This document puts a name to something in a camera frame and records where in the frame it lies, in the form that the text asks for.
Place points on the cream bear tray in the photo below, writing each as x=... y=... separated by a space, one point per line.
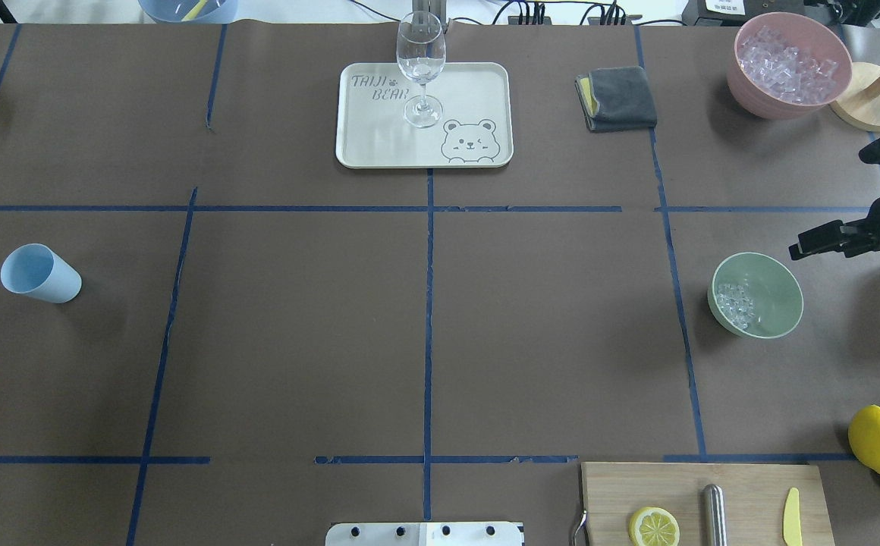
x=475 y=131

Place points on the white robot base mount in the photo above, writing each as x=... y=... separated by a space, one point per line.
x=426 y=533

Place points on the grey yellow folded cloth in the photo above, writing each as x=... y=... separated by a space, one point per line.
x=616 y=99

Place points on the wooden round stand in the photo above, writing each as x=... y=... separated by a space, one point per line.
x=859 y=103

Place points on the ice cubes pile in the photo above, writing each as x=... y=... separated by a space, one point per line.
x=736 y=303

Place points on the wooden cutting board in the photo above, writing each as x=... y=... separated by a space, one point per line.
x=753 y=496

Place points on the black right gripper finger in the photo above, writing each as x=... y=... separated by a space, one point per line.
x=849 y=247
x=838 y=233

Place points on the green bowl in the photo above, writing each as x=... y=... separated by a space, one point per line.
x=779 y=301

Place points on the yellow lemon upper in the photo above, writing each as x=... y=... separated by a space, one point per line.
x=864 y=436

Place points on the yellow plastic knife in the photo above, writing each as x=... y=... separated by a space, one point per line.
x=791 y=518

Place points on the clear wine glass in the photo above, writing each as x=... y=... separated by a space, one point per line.
x=421 y=56

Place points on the lemon half slice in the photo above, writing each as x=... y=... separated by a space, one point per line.
x=653 y=525

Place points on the pink bowl with ice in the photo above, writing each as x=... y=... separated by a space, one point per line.
x=785 y=65

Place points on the blue bowl with fork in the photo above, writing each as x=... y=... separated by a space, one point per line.
x=190 y=12

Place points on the light blue cup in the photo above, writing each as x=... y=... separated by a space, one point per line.
x=35 y=271

